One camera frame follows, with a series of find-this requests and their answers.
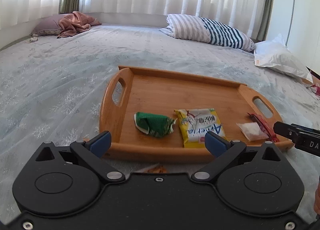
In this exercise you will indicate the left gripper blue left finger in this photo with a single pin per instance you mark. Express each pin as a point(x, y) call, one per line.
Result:
point(98, 145)

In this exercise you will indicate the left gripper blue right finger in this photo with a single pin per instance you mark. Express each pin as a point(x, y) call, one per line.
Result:
point(217, 145)

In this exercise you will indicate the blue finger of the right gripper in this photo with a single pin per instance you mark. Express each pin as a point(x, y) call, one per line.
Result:
point(300, 127)
point(288, 131)

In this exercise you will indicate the red chocolate bar packet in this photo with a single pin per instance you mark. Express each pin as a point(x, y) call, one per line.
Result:
point(264, 126)

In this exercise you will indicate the yellow snack packet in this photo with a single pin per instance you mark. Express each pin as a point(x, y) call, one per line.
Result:
point(195, 123)

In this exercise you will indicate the white cake clear packet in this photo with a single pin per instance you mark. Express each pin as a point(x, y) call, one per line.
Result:
point(252, 131)

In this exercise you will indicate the green snack packet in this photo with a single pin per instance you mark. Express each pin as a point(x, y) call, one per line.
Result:
point(154, 125)

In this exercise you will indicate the brown nut bar packet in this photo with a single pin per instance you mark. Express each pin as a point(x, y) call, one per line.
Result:
point(154, 169)

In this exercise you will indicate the person's right hand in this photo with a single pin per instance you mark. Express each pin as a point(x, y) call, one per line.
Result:
point(316, 205)

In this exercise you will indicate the small red item bedside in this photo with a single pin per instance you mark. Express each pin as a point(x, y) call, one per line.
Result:
point(315, 89)

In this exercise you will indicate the light blue bedspread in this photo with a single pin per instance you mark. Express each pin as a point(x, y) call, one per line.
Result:
point(52, 89)

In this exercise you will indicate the white pillow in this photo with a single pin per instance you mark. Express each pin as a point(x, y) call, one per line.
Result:
point(274, 54)

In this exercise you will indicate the striped pillow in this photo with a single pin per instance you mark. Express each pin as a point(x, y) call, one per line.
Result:
point(189, 27)

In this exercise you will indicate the pink crumpled cloth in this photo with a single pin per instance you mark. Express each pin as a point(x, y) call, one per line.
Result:
point(76, 23)

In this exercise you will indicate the small object near pillow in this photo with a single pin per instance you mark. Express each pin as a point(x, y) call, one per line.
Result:
point(32, 39)

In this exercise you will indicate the purple pillow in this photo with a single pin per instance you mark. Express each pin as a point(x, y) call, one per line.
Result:
point(48, 26)

